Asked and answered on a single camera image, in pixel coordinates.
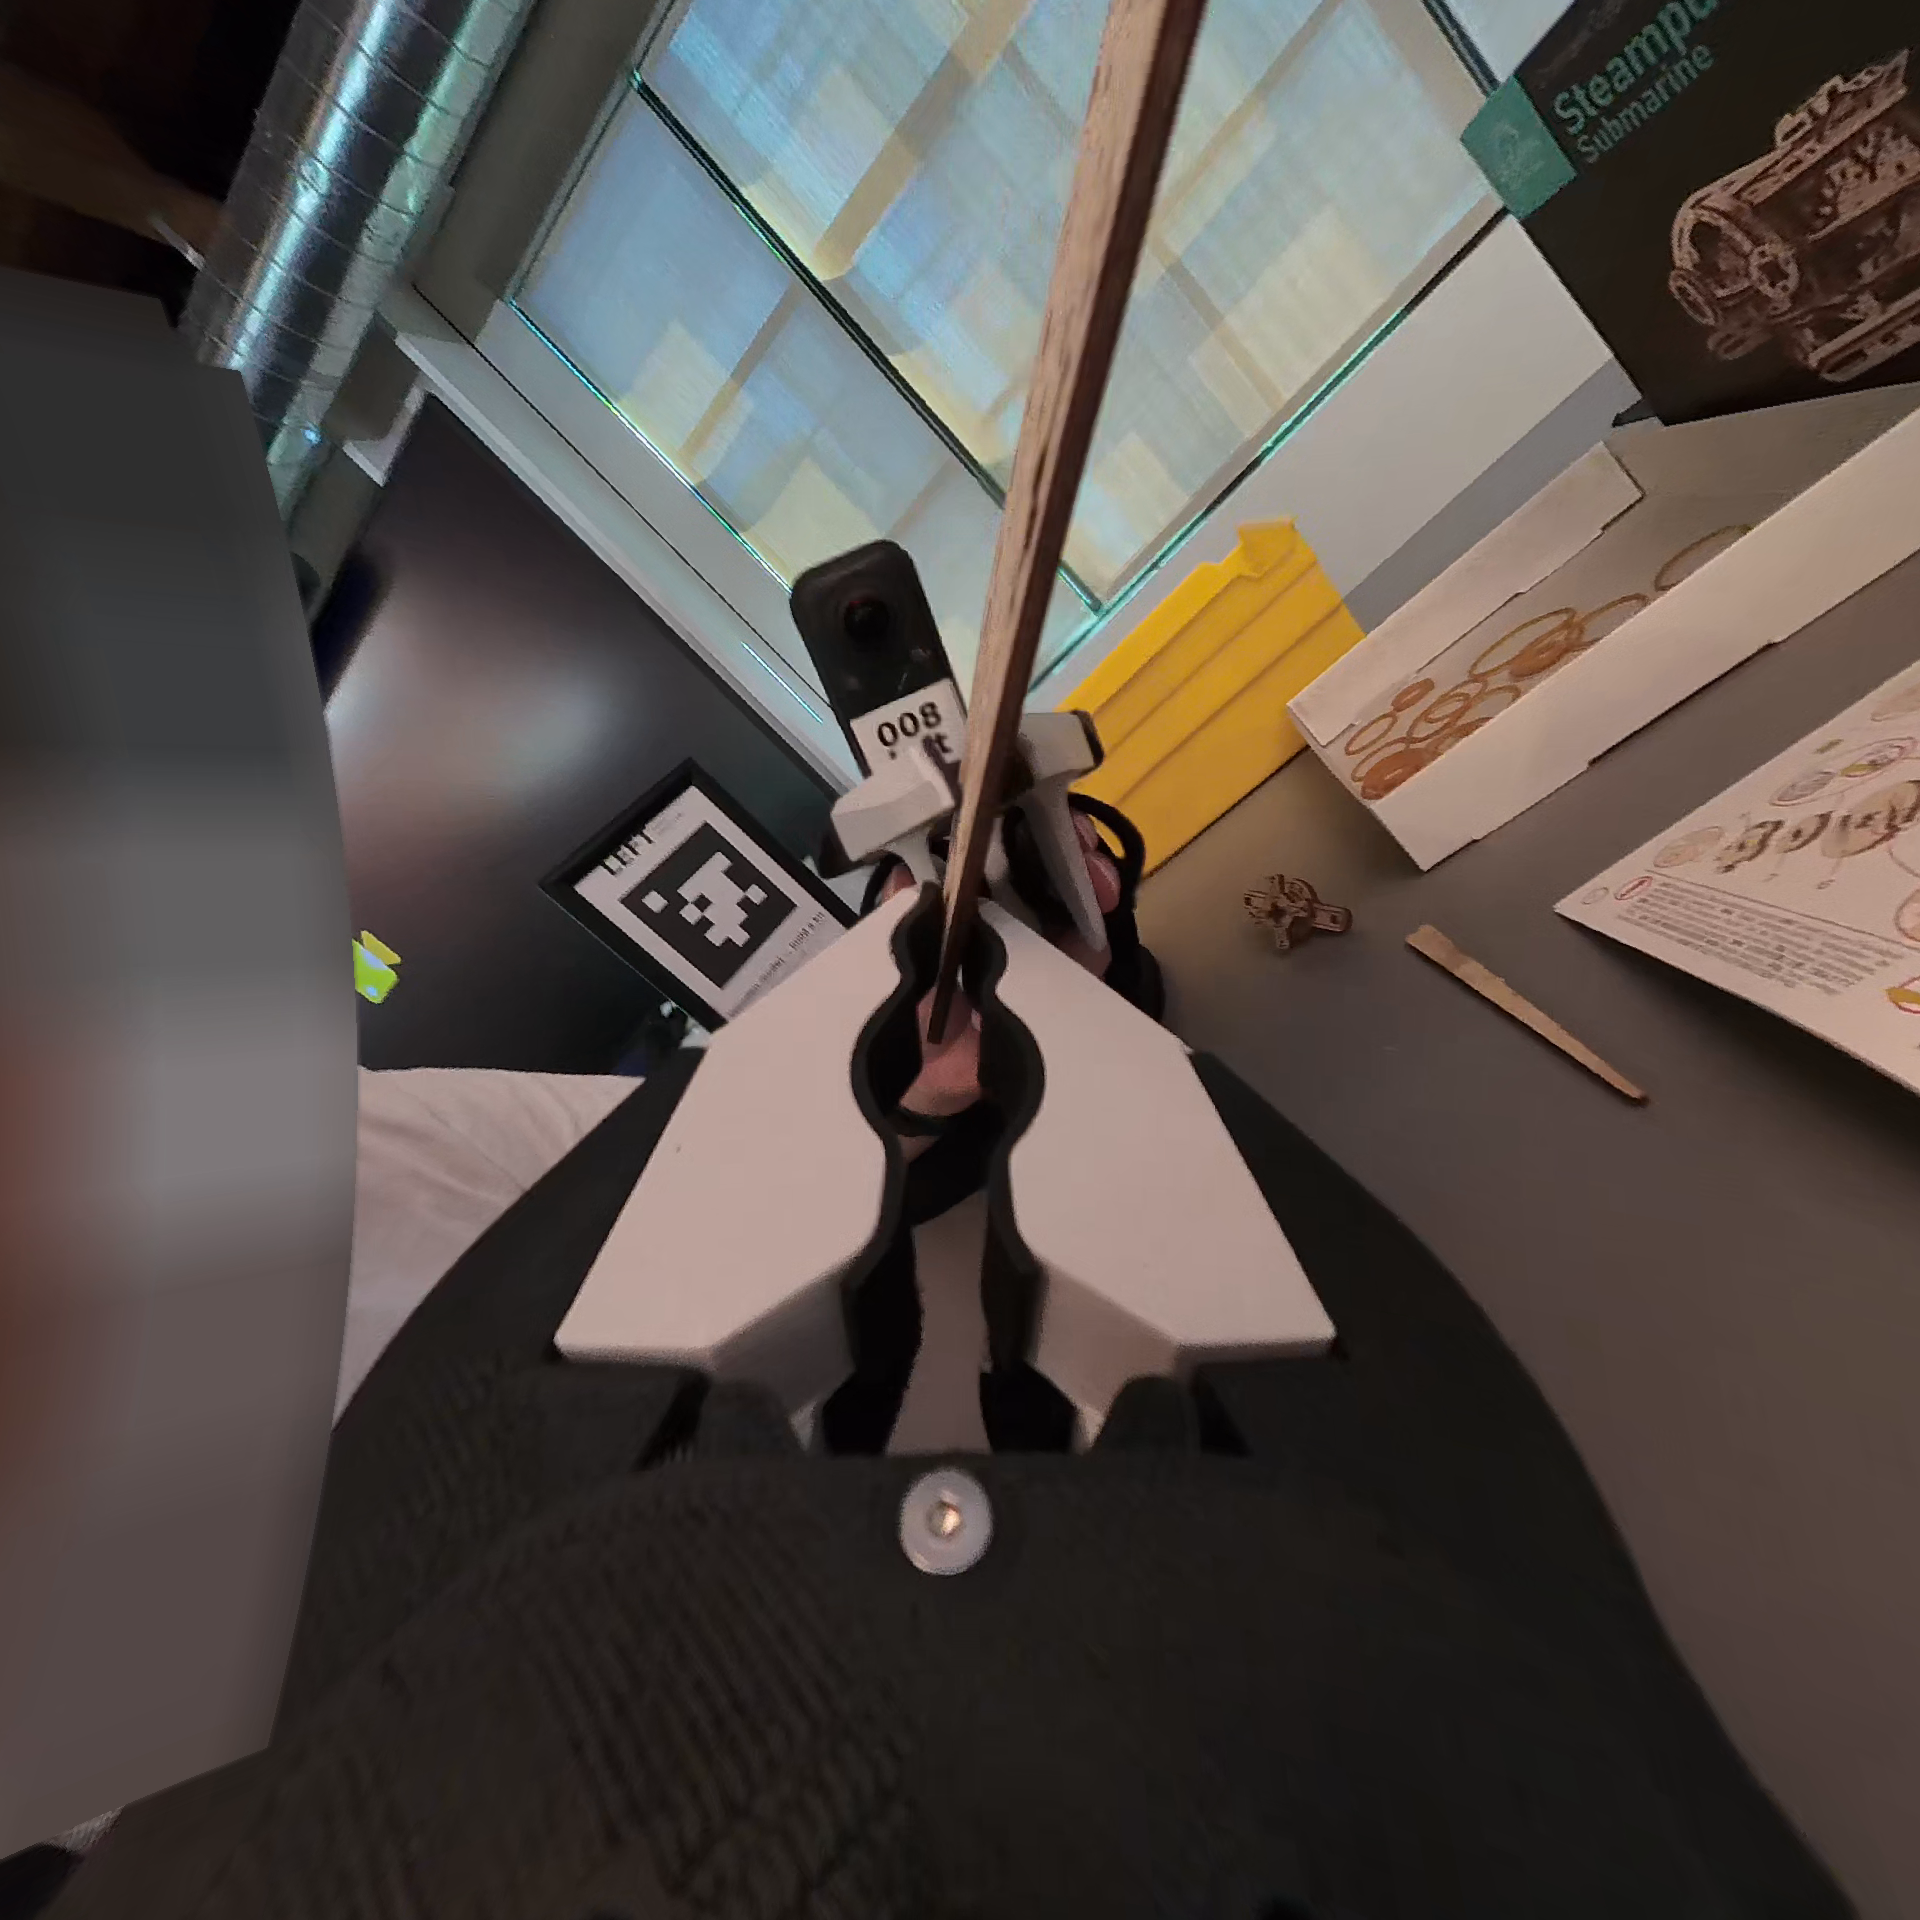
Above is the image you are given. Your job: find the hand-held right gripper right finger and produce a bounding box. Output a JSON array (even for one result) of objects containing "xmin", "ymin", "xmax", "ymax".
[{"xmin": 972, "ymin": 908, "xmax": 1340, "ymax": 1453}]

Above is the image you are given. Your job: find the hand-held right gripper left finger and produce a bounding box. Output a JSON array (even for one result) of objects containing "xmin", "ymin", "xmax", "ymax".
[{"xmin": 551, "ymin": 894, "xmax": 941, "ymax": 1453}]

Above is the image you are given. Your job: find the laser-cut wooden parts sheet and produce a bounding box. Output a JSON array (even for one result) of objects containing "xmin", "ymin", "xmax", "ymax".
[{"xmin": 921, "ymin": 0, "xmax": 1212, "ymax": 1048}]

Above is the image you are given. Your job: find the dark model kit box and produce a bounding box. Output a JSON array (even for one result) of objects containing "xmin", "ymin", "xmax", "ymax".
[{"xmin": 1461, "ymin": 0, "xmax": 1920, "ymax": 429}]

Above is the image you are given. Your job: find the person's left hand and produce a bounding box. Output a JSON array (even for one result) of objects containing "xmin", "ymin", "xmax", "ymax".
[{"xmin": 895, "ymin": 1008, "xmax": 992, "ymax": 1124}]

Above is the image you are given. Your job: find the framed left tag sign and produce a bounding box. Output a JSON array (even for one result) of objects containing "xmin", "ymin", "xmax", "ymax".
[{"xmin": 540, "ymin": 759, "xmax": 860, "ymax": 1033}]

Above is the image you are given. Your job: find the small wooden gear assembly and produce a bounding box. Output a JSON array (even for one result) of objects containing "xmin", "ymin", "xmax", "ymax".
[{"xmin": 1242, "ymin": 874, "xmax": 1356, "ymax": 953}]

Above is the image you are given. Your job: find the large paned window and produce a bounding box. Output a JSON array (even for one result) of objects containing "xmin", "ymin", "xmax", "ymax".
[{"xmin": 509, "ymin": 0, "xmax": 1502, "ymax": 609}]

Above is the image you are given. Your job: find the yellow plastic bin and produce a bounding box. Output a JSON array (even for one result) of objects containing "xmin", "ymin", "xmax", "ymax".
[{"xmin": 1055, "ymin": 515, "xmax": 1368, "ymax": 880}]

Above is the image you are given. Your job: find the black panel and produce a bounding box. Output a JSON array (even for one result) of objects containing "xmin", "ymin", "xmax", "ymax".
[{"xmin": 322, "ymin": 396, "xmax": 841, "ymax": 1073}]

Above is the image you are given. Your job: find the wooden stick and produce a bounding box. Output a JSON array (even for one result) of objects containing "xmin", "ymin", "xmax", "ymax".
[{"xmin": 1404, "ymin": 923, "xmax": 1649, "ymax": 1106}]

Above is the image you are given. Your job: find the white cardboard box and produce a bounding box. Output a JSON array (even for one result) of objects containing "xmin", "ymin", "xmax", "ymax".
[{"xmin": 1286, "ymin": 441, "xmax": 1920, "ymax": 876}]

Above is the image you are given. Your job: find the instruction booklet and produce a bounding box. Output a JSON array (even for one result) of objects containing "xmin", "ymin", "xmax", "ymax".
[{"xmin": 1554, "ymin": 696, "xmax": 1920, "ymax": 1098}]

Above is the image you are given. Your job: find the silver ventilation duct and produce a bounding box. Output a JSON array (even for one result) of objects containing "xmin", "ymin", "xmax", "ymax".
[{"xmin": 185, "ymin": 0, "xmax": 542, "ymax": 451}]

